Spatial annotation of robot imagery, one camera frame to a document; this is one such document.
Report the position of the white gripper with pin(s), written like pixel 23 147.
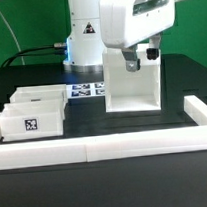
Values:
pixel 124 23

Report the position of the white drawer cabinet box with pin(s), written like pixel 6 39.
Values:
pixel 131 91

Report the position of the white front drawer tray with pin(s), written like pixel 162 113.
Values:
pixel 32 120

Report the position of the white drawer tray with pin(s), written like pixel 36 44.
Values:
pixel 32 120
pixel 40 93

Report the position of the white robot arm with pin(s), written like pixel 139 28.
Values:
pixel 84 44

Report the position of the white marker sheet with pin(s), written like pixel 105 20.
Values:
pixel 90 89

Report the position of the white U-shaped fence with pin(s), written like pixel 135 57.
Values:
pixel 107 147

